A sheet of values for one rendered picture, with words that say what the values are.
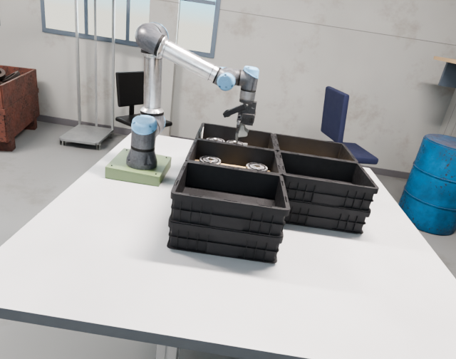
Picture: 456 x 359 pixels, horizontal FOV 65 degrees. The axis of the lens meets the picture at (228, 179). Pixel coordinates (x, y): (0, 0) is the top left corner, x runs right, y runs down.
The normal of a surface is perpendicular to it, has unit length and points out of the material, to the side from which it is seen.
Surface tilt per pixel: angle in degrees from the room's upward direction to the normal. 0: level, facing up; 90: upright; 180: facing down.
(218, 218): 90
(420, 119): 90
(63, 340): 0
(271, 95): 90
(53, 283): 0
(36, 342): 0
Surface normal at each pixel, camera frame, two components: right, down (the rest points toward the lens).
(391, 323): 0.14, -0.90
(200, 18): -0.07, 0.40
